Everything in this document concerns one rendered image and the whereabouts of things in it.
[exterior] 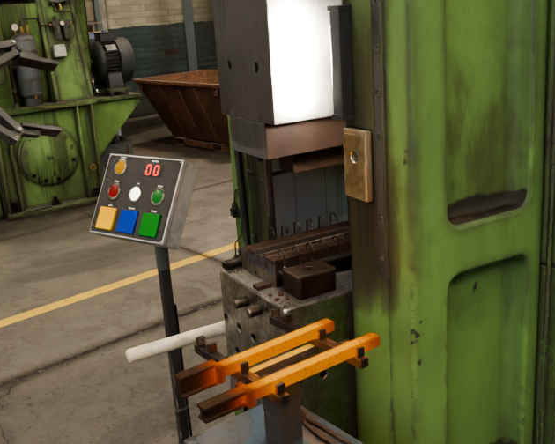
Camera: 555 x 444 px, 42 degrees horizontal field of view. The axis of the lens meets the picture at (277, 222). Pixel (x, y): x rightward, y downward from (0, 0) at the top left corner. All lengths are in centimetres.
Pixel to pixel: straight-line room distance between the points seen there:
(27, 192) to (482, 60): 536
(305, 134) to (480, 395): 85
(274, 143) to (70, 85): 501
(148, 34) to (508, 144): 946
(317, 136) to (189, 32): 959
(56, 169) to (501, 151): 526
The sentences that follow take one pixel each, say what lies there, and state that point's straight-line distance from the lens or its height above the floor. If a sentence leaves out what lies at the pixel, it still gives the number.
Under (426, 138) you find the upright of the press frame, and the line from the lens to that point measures 164.
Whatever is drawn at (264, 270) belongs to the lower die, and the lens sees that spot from 201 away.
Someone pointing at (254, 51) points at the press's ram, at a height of 154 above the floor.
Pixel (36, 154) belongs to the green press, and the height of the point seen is 54.
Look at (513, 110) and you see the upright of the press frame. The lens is 189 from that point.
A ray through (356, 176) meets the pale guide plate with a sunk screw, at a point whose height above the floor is 124.
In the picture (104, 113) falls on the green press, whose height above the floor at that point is 77.
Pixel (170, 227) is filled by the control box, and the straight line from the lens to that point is 229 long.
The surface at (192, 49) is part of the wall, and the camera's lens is 1149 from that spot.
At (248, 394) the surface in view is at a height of 97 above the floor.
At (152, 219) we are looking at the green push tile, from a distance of 232.
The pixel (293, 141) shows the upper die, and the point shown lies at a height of 131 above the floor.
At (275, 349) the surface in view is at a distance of 155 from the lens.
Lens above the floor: 165
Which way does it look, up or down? 17 degrees down
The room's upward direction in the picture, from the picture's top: 4 degrees counter-clockwise
